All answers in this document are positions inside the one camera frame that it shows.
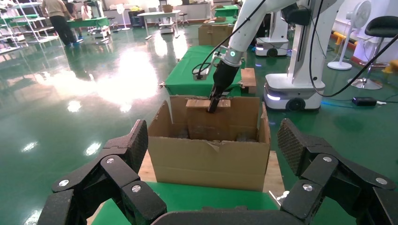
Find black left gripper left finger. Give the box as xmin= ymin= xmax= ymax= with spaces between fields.
xmin=37 ymin=119 xmax=168 ymax=225

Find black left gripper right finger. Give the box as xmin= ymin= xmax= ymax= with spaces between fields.
xmin=276 ymin=118 xmax=398 ymax=225

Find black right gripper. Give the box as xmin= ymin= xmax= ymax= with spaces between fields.
xmin=207 ymin=60 xmax=243 ymax=114

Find small brown cardboard box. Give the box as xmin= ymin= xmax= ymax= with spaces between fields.
xmin=186 ymin=98 xmax=232 ymax=142

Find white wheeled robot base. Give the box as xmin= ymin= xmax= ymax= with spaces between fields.
xmin=263 ymin=73 xmax=327 ymax=113

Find small brown cardboard block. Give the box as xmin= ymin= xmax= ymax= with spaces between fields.
xmin=241 ymin=67 xmax=258 ymax=94

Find large open cardboard carton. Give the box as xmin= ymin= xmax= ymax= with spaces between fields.
xmin=147 ymin=94 xmax=271 ymax=192

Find green table cloth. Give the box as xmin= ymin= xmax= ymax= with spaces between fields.
xmin=92 ymin=181 xmax=279 ymax=225
xmin=164 ymin=45 xmax=247 ymax=98

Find stacked brown cartons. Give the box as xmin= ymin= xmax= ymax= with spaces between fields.
xmin=198 ymin=23 xmax=235 ymax=47

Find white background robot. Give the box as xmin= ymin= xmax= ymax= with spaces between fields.
xmin=254 ymin=11 xmax=291 ymax=59

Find white robot torso column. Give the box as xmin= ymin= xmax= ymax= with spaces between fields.
xmin=281 ymin=0 xmax=346 ymax=94

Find green covered table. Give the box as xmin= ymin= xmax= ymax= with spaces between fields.
xmin=67 ymin=17 xmax=110 ymax=39
xmin=214 ymin=4 xmax=241 ymax=19

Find white work table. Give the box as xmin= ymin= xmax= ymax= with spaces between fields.
xmin=137 ymin=10 xmax=182 ymax=40

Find small white fan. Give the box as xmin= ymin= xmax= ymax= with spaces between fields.
xmin=115 ymin=3 xmax=132 ymax=32

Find orange yellow barrier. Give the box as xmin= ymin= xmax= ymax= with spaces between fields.
xmin=330 ymin=31 xmax=356 ymax=51

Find white shelf rack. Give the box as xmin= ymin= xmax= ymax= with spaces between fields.
xmin=0 ymin=0 xmax=60 ymax=55

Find black bar stool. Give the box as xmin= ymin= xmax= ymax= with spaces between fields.
xmin=347 ymin=15 xmax=398 ymax=91

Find person in beige shirt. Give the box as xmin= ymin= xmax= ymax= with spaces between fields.
xmin=41 ymin=0 xmax=79 ymax=48

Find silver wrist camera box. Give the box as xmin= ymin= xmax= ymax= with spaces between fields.
xmin=192 ymin=51 xmax=222 ymax=82

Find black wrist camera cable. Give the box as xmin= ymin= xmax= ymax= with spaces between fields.
xmin=191 ymin=0 xmax=268 ymax=80

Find black slack cable loop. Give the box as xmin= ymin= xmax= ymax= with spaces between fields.
xmin=309 ymin=0 xmax=398 ymax=98

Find black box with cord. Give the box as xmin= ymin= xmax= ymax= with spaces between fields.
xmin=352 ymin=96 xmax=378 ymax=107

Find white pedestal fan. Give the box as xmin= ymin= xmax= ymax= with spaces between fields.
xmin=327 ymin=0 xmax=373 ymax=71

